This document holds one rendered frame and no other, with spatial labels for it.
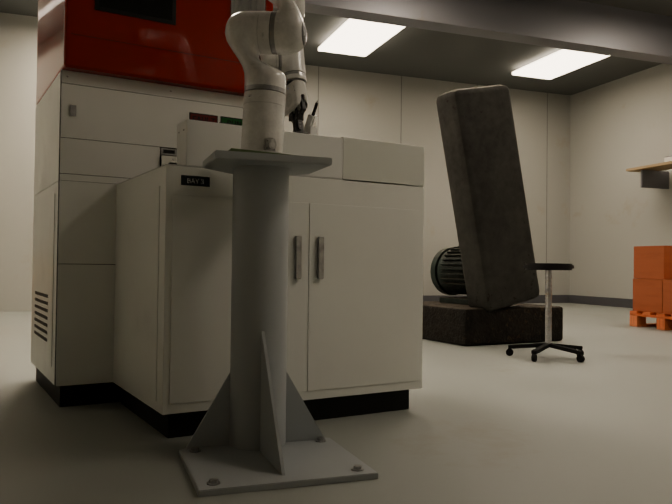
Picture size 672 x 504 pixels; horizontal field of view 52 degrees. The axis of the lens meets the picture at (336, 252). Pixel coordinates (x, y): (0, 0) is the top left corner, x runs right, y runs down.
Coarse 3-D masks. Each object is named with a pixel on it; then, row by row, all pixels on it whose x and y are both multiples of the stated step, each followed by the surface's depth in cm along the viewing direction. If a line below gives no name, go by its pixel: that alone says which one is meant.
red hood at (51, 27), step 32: (64, 0) 244; (96, 0) 247; (128, 0) 253; (160, 0) 259; (192, 0) 266; (224, 0) 273; (256, 0) 280; (64, 32) 243; (96, 32) 248; (128, 32) 253; (160, 32) 260; (192, 32) 266; (224, 32) 273; (64, 64) 242; (96, 64) 247; (128, 64) 253; (160, 64) 259; (192, 64) 266; (224, 64) 273
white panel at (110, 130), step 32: (64, 96) 246; (96, 96) 252; (128, 96) 258; (160, 96) 264; (192, 96) 271; (224, 96) 278; (64, 128) 246; (96, 128) 252; (128, 128) 258; (160, 128) 264; (64, 160) 246; (96, 160) 252; (128, 160) 258
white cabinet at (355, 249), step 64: (128, 192) 240; (192, 192) 206; (320, 192) 228; (384, 192) 242; (128, 256) 237; (192, 256) 205; (320, 256) 226; (384, 256) 241; (128, 320) 235; (192, 320) 205; (320, 320) 228; (384, 320) 241; (128, 384) 234; (192, 384) 205; (320, 384) 227; (384, 384) 241
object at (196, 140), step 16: (192, 128) 206; (208, 128) 209; (224, 128) 211; (240, 128) 214; (192, 144) 206; (208, 144) 208; (224, 144) 211; (240, 144) 214; (288, 144) 222; (304, 144) 226; (320, 144) 229; (336, 144) 232; (192, 160) 206; (336, 160) 232; (320, 176) 229; (336, 176) 232
